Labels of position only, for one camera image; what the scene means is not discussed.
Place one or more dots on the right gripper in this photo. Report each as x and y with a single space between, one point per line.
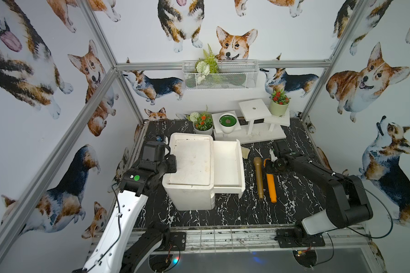
282 171

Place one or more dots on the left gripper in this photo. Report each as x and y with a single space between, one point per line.
171 164

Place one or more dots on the orange toy microphone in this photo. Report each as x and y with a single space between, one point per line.
270 173

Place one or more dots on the gold toy microphone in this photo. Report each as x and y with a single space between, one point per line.
259 177

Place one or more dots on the white plastic drawer cabinet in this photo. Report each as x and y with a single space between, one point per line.
191 187

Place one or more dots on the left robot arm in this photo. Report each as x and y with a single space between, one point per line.
140 181

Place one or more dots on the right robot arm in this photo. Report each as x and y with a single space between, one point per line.
346 201

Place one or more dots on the yellow work glove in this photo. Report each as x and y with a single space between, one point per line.
245 152

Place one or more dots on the white tiered display stand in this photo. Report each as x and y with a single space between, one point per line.
262 125

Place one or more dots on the white pot orange flowers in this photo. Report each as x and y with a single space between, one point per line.
202 122

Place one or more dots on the green pot red flowers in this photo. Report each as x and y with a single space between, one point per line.
279 103

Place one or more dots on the white pot green moss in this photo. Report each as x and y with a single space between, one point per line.
228 123

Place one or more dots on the green fern white flower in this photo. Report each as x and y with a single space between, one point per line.
206 66

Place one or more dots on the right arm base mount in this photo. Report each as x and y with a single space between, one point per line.
295 237

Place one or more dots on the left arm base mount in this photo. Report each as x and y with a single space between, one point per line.
175 242

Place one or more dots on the white wire wall basket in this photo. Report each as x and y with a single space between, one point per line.
232 75

